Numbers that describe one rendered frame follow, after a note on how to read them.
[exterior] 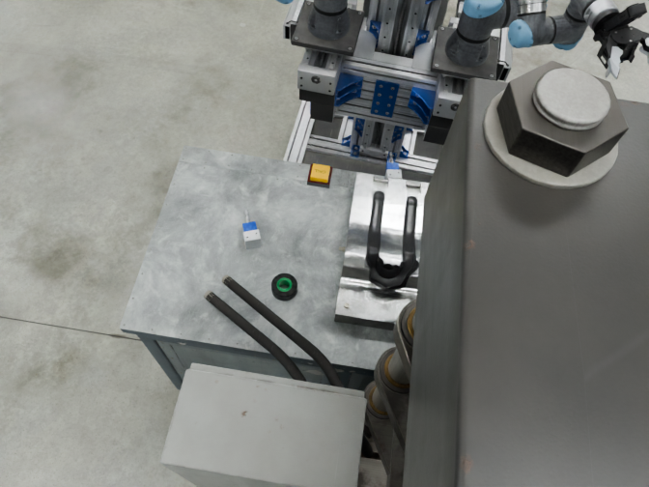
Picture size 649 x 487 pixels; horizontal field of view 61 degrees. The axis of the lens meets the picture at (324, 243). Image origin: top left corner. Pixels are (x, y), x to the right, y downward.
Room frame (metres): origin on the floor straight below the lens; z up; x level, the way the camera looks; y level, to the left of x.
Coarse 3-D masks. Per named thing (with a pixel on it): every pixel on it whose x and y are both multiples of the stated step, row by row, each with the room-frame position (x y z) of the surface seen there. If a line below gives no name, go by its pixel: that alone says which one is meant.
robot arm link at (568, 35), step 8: (552, 16) 1.35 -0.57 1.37; (560, 16) 1.35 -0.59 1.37; (568, 16) 1.34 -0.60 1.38; (560, 24) 1.32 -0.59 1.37; (568, 24) 1.33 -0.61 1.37; (576, 24) 1.32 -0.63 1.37; (584, 24) 1.32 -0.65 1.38; (560, 32) 1.31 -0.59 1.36; (568, 32) 1.31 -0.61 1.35; (576, 32) 1.32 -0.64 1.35; (560, 40) 1.30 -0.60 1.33; (568, 40) 1.31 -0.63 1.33; (576, 40) 1.32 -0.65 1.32; (560, 48) 1.32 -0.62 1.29; (568, 48) 1.32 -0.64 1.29
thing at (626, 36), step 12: (612, 12) 1.25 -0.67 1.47; (600, 24) 1.25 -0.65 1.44; (600, 36) 1.24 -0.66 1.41; (612, 36) 1.17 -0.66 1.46; (624, 36) 1.17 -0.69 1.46; (636, 36) 1.17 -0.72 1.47; (600, 48) 1.19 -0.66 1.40; (624, 48) 1.14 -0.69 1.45; (600, 60) 1.18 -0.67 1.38; (624, 60) 1.16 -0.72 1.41
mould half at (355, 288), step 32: (384, 192) 1.03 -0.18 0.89; (352, 224) 0.90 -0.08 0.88; (384, 224) 0.92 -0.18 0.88; (416, 224) 0.93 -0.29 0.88; (352, 256) 0.76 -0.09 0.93; (384, 256) 0.77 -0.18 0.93; (416, 256) 0.79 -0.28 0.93; (352, 288) 0.69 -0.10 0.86; (416, 288) 0.71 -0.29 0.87; (352, 320) 0.60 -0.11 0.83; (384, 320) 0.60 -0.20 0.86
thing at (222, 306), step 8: (208, 296) 0.63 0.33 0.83; (216, 296) 0.64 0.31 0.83; (216, 304) 0.61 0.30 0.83; (224, 304) 0.61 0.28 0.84; (224, 312) 0.58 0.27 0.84; (232, 312) 0.58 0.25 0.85; (232, 320) 0.56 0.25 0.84; (240, 320) 0.56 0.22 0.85; (240, 328) 0.54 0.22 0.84; (248, 328) 0.53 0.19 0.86; (256, 328) 0.54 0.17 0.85; (256, 336) 0.51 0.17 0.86; (264, 336) 0.51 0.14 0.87; (264, 344) 0.49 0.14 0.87
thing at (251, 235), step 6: (246, 210) 0.95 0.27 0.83; (246, 216) 0.92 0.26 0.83; (252, 222) 0.90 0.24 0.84; (246, 228) 0.87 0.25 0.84; (252, 228) 0.88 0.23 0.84; (246, 234) 0.84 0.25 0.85; (252, 234) 0.85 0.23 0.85; (258, 234) 0.85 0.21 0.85; (246, 240) 0.82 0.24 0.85; (252, 240) 0.83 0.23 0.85; (258, 240) 0.83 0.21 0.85; (246, 246) 0.82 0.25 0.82; (252, 246) 0.82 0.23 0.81; (258, 246) 0.83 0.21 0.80
